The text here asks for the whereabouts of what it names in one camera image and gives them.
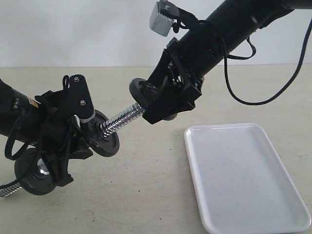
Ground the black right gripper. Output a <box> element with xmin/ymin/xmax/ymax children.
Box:
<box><xmin>142</xmin><ymin>36</ymin><xmax>229</xmax><ymax>125</ymax></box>

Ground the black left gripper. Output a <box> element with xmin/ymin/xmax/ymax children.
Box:
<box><xmin>35</xmin><ymin>90</ymin><xmax>93</xmax><ymax>187</ymax></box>

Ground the black weight plate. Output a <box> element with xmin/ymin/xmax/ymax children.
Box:
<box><xmin>14</xmin><ymin>148</ymin><xmax>56</xmax><ymax>195</ymax></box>
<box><xmin>129</xmin><ymin>78</ymin><xmax>178</xmax><ymax>121</ymax></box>

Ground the chrome threaded dumbbell bar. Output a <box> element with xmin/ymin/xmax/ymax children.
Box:
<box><xmin>0</xmin><ymin>103</ymin><xmax>144</xmax><ymax>197</ymax></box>

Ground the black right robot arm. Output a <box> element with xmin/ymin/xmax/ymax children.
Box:
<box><xmin>143</xmin><ymin>0</ymin><xmax>312</xmax><ymax>124</ymax></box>

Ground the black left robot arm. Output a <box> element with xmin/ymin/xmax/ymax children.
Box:
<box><xmin>0</xmin><ymin>75</ymin><xmax>96</xmax><ymax>195</ymax></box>

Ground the chrome collar nut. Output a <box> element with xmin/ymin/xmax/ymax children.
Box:
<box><xmin>37</xmin><ymin>158</ymin><xmax>50</xmax><ymax>176</ymax></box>

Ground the black round disc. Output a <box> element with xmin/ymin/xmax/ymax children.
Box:
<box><xmin>80</xmin><ymin>109</ymin><xmax>120</xmax><ymax>157</ymax></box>

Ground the white rectangular plastic tray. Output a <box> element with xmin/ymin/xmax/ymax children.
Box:
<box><xmin>184</xmin><ymin>122</ymin><xmax>312</xmax><ymax>234</ymax></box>

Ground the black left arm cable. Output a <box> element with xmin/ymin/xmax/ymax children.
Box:
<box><xmin>0</xmin><ymin>75</ymin><xmax>81</xmax><ymax>188</ymax></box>

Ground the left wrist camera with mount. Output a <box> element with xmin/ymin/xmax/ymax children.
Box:
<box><xmin>63</xmin><ymin>74</ymin><xmax>95</xmax><ymax>123</ymax></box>

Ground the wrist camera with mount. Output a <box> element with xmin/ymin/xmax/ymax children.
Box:
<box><xmin>63</xmin><ymin>74</ymin><xmax>95</xmax><ymax>123</ymax></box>
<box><xmin>149</xmin><ymin>0</ymin><xmax>199</xmax><ymax>37</ymax></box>

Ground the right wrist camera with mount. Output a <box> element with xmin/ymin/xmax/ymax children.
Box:
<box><xmin>149</xmin><ymin>0</ymin><xmax>199</xmax><ymax>37</ymax></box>

